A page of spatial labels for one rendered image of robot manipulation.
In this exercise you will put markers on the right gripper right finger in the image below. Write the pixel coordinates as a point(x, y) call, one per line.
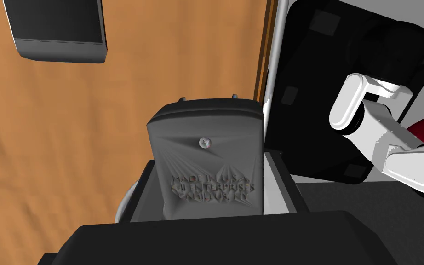
point(280, 187)

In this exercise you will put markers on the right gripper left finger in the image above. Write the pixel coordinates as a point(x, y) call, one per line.
point(144, 200)

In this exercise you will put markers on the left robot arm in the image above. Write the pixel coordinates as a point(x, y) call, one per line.
point(381, 136)

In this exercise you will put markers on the grey box with screw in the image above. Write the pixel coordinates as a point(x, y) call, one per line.
point(204, 165)

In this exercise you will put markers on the dark grey flat box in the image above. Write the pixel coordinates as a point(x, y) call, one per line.
point(59, 31)

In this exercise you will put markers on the brown wooden table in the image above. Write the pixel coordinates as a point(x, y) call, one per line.
point(87, 140)

